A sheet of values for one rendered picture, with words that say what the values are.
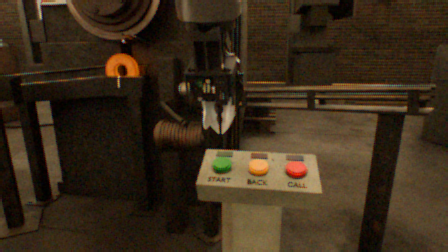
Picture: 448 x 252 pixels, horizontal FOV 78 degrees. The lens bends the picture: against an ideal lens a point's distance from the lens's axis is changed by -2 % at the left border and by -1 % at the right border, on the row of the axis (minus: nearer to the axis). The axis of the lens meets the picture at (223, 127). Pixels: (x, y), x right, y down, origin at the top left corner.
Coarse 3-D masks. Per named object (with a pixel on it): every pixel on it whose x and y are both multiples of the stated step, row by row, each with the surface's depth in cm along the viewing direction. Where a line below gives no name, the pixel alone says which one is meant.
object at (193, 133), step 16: (160, 128) 119; (176, 128) 118; (192, 128) 117; (160, 144) 120; (176, 144) 119; (192, 144) 117; (176, 160) 121; (176, 176) 124; (176, 192) 126; (176, 208) 128; (176, 224) 130
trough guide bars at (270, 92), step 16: (256, 96) 93; (272, 96) 88; (288, 96) 84; (304, 96) 81; (320, 96) 77; (336, 96) 74; (352, 96) 72; (368, 96) 69; (384, 96) 66; (400, 96) 64; (416, 96) 62; (432, 96) 65; (416, 112) 62
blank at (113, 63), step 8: (112, 56) 132; (120, 56) 131; (128, 56) 132; (112, 64) 133; (120, 64) 134; (128, 64) 132; (136, 64) 133; (112, 72) 134; (128, 72) 133; (136, 72) 133
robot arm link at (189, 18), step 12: (180, 0) 36; (192, 0) 35; (204, 0) 34; (216, 0) 34; (228, 0) 35; (240, 0) 38; (180, 12) 37; (192, 12) 35; (204, 12) 35; (216, 12) 35; (228, 12) 36; (240, 12) 38; (204, 24) 37
